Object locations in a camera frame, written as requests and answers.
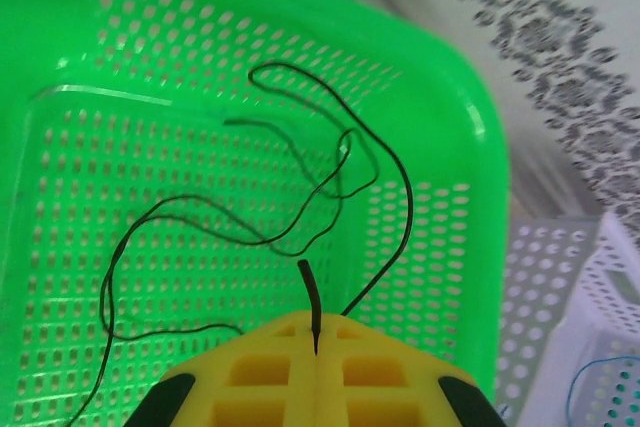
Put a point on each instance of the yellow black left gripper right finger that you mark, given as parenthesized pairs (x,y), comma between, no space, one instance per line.
(380,387)

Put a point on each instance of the purple perforated plastic tray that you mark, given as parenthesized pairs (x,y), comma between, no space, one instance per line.
(590,297)

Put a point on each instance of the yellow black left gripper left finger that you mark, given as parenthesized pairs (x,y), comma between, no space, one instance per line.
(250,387)

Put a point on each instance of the green perforated plastic basket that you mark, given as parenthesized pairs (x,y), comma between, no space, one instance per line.
(75,22)

